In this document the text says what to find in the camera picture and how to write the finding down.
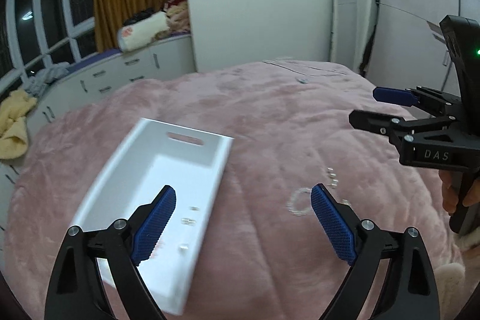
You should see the colourful bead bracelet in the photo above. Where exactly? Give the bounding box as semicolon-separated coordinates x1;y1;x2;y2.
153;205;202;253

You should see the person's right hand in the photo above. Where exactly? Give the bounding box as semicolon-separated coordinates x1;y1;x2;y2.
439;170;480;215

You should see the small blue object on bed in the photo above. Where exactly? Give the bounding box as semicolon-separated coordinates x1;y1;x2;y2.
296;77;308;85

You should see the white door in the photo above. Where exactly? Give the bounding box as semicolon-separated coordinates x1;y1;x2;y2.
329;0;358;70

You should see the pink fluffy bed blanket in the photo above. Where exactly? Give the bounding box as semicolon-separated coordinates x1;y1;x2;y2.
5;61;465;319

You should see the white rectangular storage tray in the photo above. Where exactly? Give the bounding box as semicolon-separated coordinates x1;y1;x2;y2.
72;118;233;316

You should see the yellow towel pile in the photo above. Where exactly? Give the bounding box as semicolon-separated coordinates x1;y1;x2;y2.
0;89;38;160

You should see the grey clothes pile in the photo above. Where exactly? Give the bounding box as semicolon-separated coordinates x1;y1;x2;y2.
21;62;70;98

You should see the white window seat cabinet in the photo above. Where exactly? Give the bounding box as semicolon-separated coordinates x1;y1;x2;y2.
0;34;196;201

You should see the pink beige clothes pile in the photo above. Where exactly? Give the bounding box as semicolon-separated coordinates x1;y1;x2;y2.
163;0;191;33

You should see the white rolled plush blanket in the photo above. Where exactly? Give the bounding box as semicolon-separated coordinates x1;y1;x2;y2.
117;11;169;52

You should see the white jade bead bracelet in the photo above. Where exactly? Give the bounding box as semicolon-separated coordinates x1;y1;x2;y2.
287;187;314;218

